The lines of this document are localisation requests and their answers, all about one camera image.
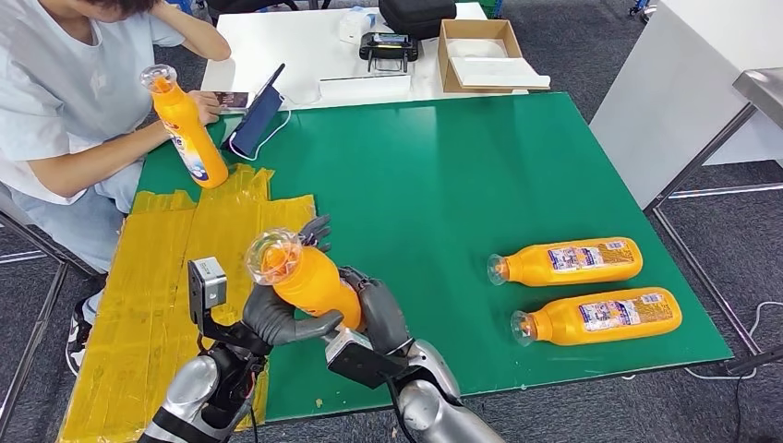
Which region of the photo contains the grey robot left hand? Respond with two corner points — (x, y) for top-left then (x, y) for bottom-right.
(241, 213), (345, 353)

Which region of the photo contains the person's right hand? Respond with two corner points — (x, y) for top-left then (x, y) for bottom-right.
(186, 90), (223, 126)

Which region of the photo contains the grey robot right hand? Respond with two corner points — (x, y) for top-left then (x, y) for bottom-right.
(338, 266), (414, 357)

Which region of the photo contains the smartphone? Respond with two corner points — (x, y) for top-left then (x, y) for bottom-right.
(211, 91), (251, 112)

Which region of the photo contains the orange detergent bottle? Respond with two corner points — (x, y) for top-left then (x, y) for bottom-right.
(510, 286), (683, 348)
(139, 63), (230, 190)
(245, 227), (364, 332)
(487, 236), (644, 287)

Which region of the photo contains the tablet in blue case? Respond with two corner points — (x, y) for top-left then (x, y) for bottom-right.
(221, 63), (287, 159)

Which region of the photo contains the yellow taped sheet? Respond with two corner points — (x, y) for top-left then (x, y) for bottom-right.
(55, 163), (318, 443)

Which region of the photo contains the green top table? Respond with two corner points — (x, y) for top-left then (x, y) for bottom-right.
(131, 91), (735, 425)

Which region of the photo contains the person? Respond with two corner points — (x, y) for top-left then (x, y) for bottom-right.
(0, 0), (234, 376)

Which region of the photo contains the black handheld controller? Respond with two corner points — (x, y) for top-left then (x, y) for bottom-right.
(358, 31), (421, 75)

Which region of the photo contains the black zip case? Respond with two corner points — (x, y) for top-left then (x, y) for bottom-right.
(378, 0), (458, 42)

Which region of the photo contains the cardboard box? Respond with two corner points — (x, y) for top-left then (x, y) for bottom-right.
(437, 18), (550, 94)

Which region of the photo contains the white folded sheet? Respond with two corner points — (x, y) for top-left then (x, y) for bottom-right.
(451, 55), (552, 90)

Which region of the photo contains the white plastic bag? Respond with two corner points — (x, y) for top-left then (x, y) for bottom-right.
(448, 37), (510, 60)

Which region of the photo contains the green plastic crate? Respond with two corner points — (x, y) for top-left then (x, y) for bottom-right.
(453, 0), (504, 19)

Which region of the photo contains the large white table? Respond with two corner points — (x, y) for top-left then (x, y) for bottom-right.
(588, 0), (783, 211)

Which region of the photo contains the dark metal floor bar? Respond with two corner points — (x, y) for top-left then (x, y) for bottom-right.
(723, 345), (783, 378)

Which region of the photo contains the blue wheeled item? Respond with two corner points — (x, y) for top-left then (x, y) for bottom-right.
(626, 0), (658, 26)

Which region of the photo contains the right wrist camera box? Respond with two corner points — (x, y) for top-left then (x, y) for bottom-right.
(324, 327), (417, 390)

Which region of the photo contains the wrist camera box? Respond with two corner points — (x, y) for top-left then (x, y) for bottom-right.
(187, 257), (229, 334)
(324, 327), (417, 390)

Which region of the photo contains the white charging cable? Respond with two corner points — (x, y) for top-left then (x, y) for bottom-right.
(227, 97), (294, 163)

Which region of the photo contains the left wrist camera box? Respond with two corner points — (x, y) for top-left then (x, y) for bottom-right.
(187, 257), (229, 334)

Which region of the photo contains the grey metal leg frame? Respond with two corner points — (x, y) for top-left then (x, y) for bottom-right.
(0, 210), (75, 429)

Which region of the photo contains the black floor cable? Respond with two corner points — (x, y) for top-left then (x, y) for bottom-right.
(730, 376), (744, 443)

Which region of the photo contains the white floor cable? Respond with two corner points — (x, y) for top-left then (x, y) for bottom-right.
(620, 300), (783, 384)

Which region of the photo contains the steel table frame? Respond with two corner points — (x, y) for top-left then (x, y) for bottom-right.
(642, 66), (783, 377)

